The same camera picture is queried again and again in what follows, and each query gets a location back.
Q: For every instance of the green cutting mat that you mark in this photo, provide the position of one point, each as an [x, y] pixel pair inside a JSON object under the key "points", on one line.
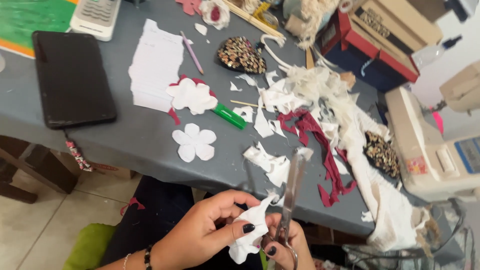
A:
{"points": [[30, 22]]}

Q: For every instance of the heap of white fabric scraps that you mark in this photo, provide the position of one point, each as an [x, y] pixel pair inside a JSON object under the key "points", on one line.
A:
{"points": [[337, 112]]}

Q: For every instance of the gray tablecloth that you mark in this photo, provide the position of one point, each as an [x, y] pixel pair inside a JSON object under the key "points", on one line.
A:
{"points": [[187, 112]]}

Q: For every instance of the person's dark trousers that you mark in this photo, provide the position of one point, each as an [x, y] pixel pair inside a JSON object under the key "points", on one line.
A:
{"points": [[157, 221]]}

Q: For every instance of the white fabric piece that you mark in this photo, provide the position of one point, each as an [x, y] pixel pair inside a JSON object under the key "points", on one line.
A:
{"points": [[252, 232]]}

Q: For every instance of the dark red fabric scraps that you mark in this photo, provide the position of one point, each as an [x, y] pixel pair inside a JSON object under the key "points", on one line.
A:
{"points": [[318, 150]]}

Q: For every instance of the white and red fabric rose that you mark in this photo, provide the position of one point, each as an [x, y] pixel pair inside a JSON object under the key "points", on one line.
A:
{"points": [[214, 13]]}

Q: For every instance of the green cushion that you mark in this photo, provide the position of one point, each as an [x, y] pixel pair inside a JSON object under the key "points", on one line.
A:
{"points": [[90, 247]]}

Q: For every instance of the white fabric scrap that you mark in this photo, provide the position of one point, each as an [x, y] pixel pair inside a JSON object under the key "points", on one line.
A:
{"points": [[200, 29]]}

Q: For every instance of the black sequined fabric piece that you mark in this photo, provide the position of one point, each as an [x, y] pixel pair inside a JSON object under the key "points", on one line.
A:
{"points": [[381, 153]]}

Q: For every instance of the silver scissors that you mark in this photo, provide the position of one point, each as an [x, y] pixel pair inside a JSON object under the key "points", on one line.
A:
{"points": [[290, 210]]}

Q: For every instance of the white fabric flower cutout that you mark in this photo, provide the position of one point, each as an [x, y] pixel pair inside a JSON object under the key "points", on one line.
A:
{"points": [[194, 142]]}

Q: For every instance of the white remote control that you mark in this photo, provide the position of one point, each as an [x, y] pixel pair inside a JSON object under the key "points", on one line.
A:
{"points": [[96, 17]]}

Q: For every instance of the black tablet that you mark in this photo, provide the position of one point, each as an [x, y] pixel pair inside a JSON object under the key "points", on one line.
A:
{"points": [[71, 77]]}

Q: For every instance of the red and blue cardboard box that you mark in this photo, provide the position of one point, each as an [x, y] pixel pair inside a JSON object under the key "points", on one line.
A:
{"points": [[375, 48]]}

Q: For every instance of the person's left hand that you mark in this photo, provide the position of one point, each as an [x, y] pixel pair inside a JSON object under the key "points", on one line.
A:
{"points": [[195, 232]]}

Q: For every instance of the clear spray bottle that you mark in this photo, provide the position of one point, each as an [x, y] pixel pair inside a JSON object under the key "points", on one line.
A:
{"points": [[435, 50]]}

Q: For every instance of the white sewing machine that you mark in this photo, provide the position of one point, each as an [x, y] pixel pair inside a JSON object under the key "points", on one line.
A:
{"points": [[431, 142]]}

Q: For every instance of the torn white lined paper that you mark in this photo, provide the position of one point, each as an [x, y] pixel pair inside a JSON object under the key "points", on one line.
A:
{"points": [[155, 69]]}

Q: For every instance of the pink fabric flower cutout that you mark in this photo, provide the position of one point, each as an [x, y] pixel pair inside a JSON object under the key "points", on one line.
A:
{"points": [[189, 5]]}

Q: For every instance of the white fabric flower on red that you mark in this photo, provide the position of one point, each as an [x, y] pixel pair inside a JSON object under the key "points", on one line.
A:
{"points": [[191, 96]]}

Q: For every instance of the person's right hand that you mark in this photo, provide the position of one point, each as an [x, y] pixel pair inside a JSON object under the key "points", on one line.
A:
{"points": [[288, 243]]}

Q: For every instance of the wooden skewer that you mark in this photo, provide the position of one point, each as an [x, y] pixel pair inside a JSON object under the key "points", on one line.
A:
{"points": [[245, 104]]}

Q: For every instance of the wooden bench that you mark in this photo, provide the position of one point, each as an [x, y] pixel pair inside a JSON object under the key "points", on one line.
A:
{"points": [[26, 165]]}

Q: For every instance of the purple pencil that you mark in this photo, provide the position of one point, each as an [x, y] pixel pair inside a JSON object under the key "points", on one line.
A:
{"points": [[192, 52]]}

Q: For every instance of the bundle of wooden skewers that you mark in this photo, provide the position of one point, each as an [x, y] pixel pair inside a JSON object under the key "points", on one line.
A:
{"points": [[253, 18]]}

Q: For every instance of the black sequined heart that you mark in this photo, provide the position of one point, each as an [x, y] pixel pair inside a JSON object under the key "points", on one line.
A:
{"points": [[240, 56]]}

